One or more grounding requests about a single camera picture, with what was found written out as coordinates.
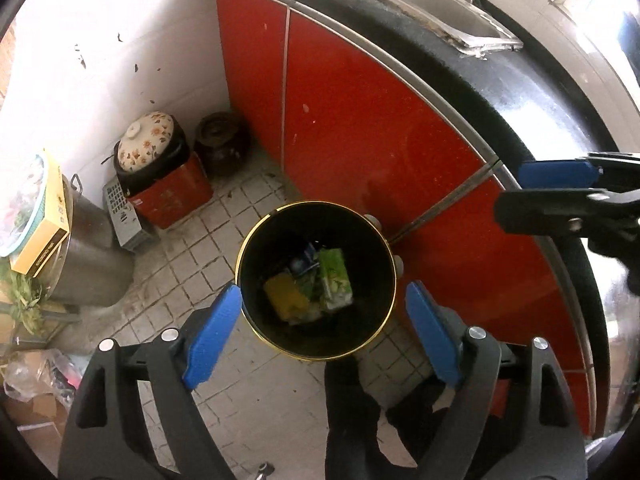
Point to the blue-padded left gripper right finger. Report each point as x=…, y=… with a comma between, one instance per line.
x=439, y=340

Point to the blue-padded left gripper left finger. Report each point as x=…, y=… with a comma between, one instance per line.
x=205, y=333

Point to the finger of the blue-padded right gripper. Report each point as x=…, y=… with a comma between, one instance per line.
x=576, y=173

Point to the green yellow scrub sponge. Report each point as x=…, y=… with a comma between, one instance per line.
x=290, y=304

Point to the green juice carton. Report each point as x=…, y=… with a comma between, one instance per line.
x=336, y=288

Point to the black trash bin gold rim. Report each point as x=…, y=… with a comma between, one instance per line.
x=289, y=239

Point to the right red cabinet door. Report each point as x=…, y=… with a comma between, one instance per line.
x=511, y=285

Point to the red cabinet door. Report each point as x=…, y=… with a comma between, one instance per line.
x=511, y=285
x=253, y=36
x=356, y=135

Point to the grey perforated plastic crate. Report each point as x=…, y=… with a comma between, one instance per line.
x=132, y=231

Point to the large steel stock pot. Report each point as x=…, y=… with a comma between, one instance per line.
x=89, y=269

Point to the red metal box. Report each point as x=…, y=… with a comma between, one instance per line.
x=173, y=197

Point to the clear plastic bag on floor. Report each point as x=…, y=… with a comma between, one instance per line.
x=28, y=374

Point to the green leafy vegetables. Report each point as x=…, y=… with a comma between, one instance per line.
x=24, y=294

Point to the yellow cardboard box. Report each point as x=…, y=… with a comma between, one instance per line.
x=49, y=228

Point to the dark brown clay jar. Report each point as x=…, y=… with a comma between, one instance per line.
x=223, y=142

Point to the middle red cabinet door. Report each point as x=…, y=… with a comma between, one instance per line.
x=356, y=135

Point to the floral ceramic pot lid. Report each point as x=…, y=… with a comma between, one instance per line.
x=144, y=141

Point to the floral plate on box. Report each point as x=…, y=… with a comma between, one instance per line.
x=23, y=181

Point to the left red cabinet door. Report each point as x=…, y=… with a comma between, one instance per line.
x=253, y=36

